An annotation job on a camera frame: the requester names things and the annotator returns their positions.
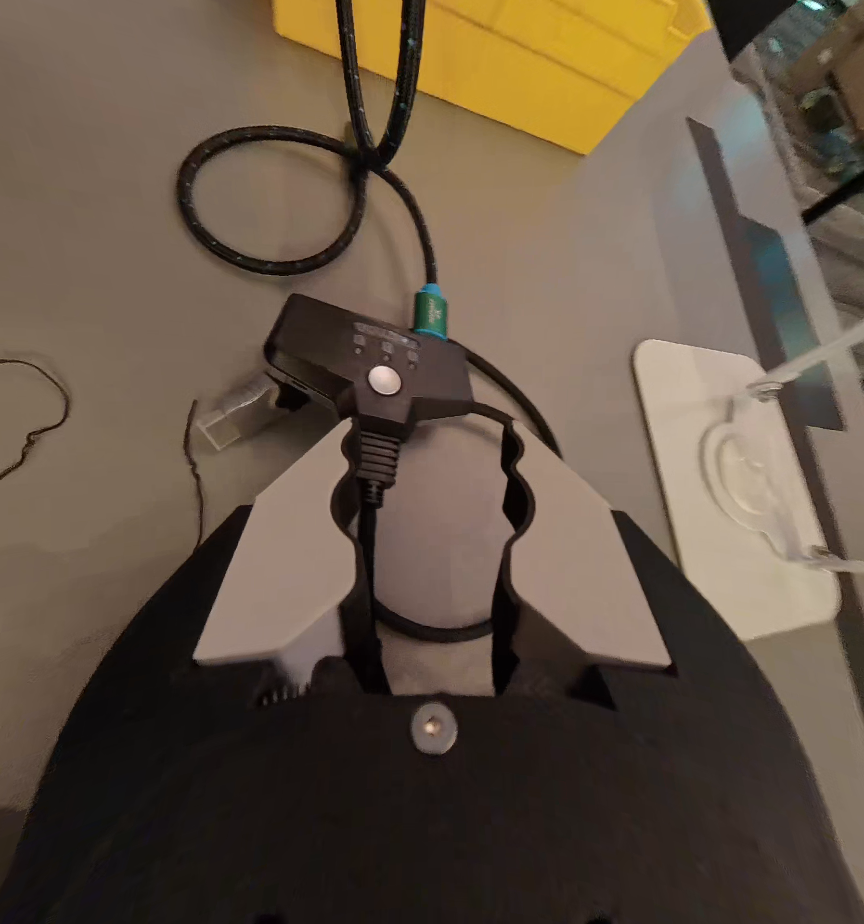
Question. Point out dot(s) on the white board stand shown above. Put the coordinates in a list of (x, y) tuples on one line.
[(692, 505)]

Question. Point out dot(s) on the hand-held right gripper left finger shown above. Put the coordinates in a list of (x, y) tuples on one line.
[(273, 577)]

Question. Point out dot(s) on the yellow plastic bin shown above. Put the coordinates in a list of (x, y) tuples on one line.
[(511, 65)]

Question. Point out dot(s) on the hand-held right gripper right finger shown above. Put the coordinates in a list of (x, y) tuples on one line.
[(590, 585)]

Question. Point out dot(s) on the thin black thread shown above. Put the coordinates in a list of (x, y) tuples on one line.
[(197, 491), (62, 411)]

